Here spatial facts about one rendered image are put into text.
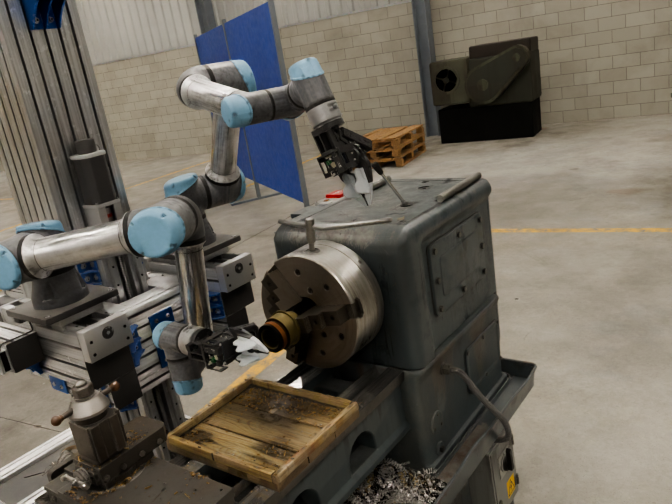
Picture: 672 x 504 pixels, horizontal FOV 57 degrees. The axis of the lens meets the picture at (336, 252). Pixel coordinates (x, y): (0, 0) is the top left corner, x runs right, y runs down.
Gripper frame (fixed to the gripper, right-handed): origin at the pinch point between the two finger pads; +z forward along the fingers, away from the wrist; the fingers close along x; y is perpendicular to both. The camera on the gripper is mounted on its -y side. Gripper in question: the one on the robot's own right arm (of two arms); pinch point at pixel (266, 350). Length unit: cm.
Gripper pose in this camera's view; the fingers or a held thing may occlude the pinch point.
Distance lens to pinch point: 146.3
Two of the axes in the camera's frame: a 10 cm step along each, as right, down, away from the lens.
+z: 8.0, 0.5, -6.0
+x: -1.6, -9.4, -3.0
